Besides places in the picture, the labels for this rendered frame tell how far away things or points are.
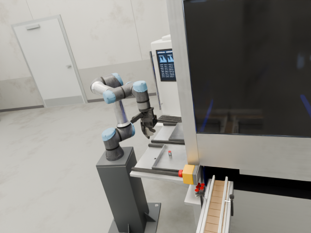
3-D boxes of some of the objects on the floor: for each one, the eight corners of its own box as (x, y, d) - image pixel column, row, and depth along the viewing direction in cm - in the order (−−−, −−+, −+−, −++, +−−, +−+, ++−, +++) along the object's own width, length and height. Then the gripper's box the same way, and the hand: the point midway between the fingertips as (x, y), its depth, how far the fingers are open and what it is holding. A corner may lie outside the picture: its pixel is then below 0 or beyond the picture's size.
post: (212, 270, 162) (176, -96, 76) (211, 279, 157) (171, -103, 71) (203, 268, 165) (158, -89, 79) (202, 276, 160) (152, -96, 74)
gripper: (149, 110, 121) (155, 143, 130) (155, 104, 129) (161, 135, 138) (135, 111, 125) (142, 142, 134) (142, 104, 132) (148, 134, 141)
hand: (147, 137), depth 136 cm, fingers closed
